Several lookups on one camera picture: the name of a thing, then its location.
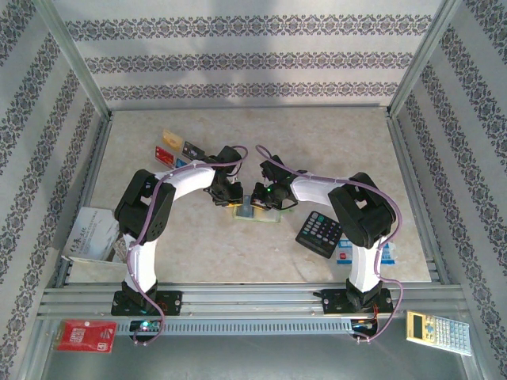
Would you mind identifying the red bank card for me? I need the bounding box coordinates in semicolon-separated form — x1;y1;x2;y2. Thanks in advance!
154;145;175;166

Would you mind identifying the aluminium frame post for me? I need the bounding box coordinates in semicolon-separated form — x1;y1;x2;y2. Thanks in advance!
387;0;467;118
33;0;114;120

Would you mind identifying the black desk calculator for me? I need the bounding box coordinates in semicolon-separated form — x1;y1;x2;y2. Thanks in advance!
295;211;345;259

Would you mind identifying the grey slotted cable duct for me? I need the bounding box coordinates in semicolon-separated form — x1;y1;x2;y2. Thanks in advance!
116;318;357;337

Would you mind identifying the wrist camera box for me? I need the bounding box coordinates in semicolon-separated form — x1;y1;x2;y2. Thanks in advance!
213;146;238;169
259;155;286;181

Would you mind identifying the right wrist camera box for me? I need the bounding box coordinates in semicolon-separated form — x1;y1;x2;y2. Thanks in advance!
259;155;286;181

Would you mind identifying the aluminium back rail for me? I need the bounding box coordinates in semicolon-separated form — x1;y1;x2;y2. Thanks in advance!
109;103;391;112

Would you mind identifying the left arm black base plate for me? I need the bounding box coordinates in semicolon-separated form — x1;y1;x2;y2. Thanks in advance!
110;290;183;317

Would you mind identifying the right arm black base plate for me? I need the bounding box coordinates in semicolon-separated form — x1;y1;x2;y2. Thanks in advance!
322;288;395;316

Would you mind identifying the clear acrylic card stand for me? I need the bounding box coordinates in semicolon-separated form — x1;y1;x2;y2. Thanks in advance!
153;128;207;175

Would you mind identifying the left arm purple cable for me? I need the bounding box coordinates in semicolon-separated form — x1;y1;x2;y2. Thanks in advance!
126;145;249;348

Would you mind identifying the yellow grey scientific calculator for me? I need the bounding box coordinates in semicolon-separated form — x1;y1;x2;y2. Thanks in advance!
404;310;473;356

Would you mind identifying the white calligraphy gift box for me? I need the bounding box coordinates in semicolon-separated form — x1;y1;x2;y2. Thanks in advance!
60;205;128;265

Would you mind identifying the gold bank card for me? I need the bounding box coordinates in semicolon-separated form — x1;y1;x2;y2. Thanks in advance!
161;128;185;150

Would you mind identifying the blue white paper box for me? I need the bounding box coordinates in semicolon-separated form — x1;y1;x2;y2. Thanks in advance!
335;238;398;265

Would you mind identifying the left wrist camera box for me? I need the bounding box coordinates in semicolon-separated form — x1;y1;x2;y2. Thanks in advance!
213;146;238;169

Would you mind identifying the aluminium side rail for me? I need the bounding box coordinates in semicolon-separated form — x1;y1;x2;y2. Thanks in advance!
53;112;116;288
384;108;452;286

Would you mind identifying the red flat packet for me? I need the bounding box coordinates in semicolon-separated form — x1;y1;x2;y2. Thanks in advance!
52;319;119;354

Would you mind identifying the black bank card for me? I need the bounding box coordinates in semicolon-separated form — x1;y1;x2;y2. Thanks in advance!
181;141;205;159

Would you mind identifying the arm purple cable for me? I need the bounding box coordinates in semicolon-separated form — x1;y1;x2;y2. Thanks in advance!
126;145;249;348
255;144;405;344

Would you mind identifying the green card holder wallet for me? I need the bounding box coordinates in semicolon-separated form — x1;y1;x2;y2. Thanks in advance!
232;193;295;225

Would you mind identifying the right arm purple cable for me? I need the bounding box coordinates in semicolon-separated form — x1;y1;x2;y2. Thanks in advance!
255;144;405;344

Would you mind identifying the long aluminium mounting rail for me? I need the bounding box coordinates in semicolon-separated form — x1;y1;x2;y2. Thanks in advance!
37;283;467;320

